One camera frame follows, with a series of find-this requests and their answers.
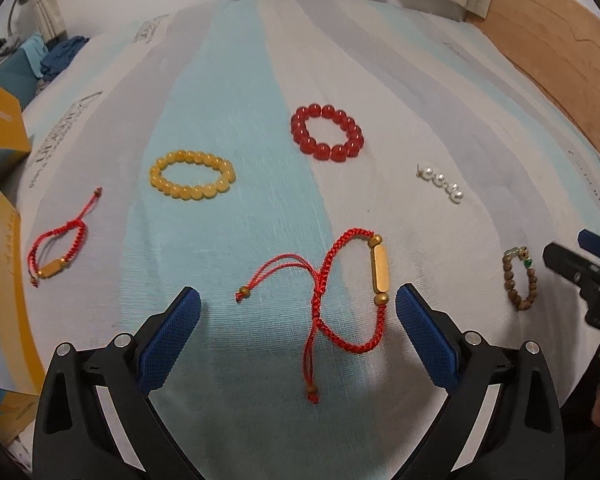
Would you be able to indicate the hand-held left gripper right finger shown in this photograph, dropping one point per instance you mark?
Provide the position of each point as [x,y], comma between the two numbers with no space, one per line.
[425,340]

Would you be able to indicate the teal suitcase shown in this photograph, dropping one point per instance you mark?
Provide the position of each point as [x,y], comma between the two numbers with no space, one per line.
[15,72]

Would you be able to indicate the striped bed sheet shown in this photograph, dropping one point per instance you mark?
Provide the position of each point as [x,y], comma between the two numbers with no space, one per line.
[330,85]

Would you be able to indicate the blue and yellow cardboard box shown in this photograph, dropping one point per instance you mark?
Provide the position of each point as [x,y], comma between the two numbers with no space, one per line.
[5,120]

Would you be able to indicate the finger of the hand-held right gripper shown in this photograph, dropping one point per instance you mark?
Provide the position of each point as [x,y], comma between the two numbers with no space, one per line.
[567,260]
[597,242]

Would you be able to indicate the pile of blue clothes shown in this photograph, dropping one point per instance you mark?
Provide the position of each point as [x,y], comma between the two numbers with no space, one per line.
[62,57]

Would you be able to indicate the beige curtain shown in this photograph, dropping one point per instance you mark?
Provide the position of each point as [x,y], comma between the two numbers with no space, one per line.
[47,15]

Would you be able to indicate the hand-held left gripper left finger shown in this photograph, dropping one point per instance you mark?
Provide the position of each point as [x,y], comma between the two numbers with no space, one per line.
[172,340]

